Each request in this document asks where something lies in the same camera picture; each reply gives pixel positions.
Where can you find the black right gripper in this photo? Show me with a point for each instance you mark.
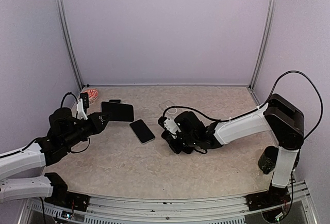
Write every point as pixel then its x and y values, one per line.
pixel 176 148

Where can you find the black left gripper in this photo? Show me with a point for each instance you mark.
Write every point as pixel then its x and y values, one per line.
pixel 97 125

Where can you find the large black teal-edged phone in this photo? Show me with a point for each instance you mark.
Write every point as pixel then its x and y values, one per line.
pixel 118 111

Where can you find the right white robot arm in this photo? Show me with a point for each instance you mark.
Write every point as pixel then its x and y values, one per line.
pixel 186 132

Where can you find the clear magsafe phone case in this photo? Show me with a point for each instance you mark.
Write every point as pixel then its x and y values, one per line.
pixel 166 104

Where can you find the silver-edged phone black screen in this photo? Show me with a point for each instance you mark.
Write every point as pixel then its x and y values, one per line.
pixel 142 131

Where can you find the red patterned bowl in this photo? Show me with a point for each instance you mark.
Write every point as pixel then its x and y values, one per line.
pixel 92 95

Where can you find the dark green cup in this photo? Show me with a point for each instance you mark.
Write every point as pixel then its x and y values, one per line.
pixel 267 160

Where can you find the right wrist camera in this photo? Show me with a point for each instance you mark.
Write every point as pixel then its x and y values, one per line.
pixel 169 125

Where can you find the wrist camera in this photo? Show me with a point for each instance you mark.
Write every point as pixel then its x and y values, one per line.
pixel 82 106
pixel 169 125

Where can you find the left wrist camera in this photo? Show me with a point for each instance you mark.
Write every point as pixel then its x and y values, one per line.
pixel 82 106

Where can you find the aluminium table edge rail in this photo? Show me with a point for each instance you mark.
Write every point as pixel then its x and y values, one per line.
pixel 104 209

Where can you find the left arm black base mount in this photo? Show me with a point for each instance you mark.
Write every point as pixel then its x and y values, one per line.
pixel 67 199

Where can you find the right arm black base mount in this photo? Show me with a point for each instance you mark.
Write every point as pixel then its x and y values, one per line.
pixel 272 197

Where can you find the left aluminium frame post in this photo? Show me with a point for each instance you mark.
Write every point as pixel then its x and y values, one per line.
pixel 68 44

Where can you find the aluminium frame post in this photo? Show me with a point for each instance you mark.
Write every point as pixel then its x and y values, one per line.
pixel 68 44
pixel 264 43

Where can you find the right aluminium frame post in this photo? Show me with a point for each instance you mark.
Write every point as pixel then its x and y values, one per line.
pixel 264 43

